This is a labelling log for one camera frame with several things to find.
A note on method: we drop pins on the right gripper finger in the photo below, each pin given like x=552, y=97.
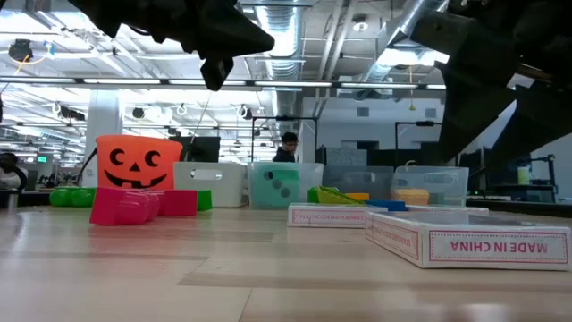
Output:
x=469, y=103
x=540, y=116

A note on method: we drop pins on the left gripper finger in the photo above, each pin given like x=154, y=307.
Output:
x=223, y=20
x=223, y=47

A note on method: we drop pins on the yellow toy brick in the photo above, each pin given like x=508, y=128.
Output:
x=411, y=197

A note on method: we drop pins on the blue toy brick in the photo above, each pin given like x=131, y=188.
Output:
x=386, y=205

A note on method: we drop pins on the teal foam die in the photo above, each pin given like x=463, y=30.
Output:
x=275, y=188

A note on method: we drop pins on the long green stud block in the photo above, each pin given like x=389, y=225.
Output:
x=204, y=200

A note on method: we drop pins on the large red stud block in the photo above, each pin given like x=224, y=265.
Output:
x=179, y=202

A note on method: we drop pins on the green two-stud block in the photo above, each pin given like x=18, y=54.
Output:
x=313, y=195
x=71, y=197

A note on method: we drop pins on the pink white card pack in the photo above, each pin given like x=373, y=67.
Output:
x=330, y=215

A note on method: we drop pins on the yellow-green bottle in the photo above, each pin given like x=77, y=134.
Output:
x=524, y=175

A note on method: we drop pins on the long ceiling light bar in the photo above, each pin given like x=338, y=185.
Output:
x=120, y=81

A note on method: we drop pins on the clear plastic bin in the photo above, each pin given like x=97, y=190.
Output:
x=451, y=183
x=313, y=188

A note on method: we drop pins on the white pillar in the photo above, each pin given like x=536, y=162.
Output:
x=105, y=116

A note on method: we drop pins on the person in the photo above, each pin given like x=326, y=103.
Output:
x=286, y=149
x=11, y=174

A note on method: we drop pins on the dark grey plastic bin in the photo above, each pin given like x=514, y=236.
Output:
x=357, y=181

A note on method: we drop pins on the red playing card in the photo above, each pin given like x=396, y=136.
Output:
x=491, y=248

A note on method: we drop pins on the white plastic bin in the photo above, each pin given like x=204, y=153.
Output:
x=223, y=188

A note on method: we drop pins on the orange pumpkin bucket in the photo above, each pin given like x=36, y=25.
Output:
x=138, y=163

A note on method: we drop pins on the lime green toy brick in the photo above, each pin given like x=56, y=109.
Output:
x=335, y=197

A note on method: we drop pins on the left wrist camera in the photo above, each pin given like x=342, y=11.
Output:
x=216, y=73

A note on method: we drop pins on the silver ventilation duct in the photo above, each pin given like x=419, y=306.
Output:
x=402, y=31
x=283, y=44

